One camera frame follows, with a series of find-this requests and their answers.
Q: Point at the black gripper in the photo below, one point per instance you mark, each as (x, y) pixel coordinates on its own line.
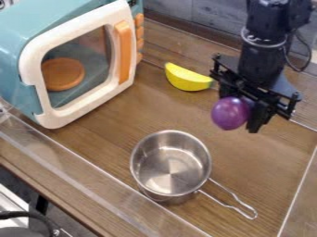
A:
(254, 75)

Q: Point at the purple toy eggplant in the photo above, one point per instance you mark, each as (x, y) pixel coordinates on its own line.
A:
(231, 112)

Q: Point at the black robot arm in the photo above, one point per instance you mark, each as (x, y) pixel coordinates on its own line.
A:
(274, 18)

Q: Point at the yellow toy banana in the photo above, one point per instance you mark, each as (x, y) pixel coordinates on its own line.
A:
(185, 79)

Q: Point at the clear acrylic table barrier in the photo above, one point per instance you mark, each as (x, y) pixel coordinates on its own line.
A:
(110, 208)

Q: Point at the orange microwave turntable plate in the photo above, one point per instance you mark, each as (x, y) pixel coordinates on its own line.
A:
(61, 73)

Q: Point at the teal toy microwave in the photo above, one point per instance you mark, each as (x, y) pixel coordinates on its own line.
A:
(96, 31)

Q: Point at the silver pot with wire handle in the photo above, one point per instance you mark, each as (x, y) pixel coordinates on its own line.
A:
(170, 165)

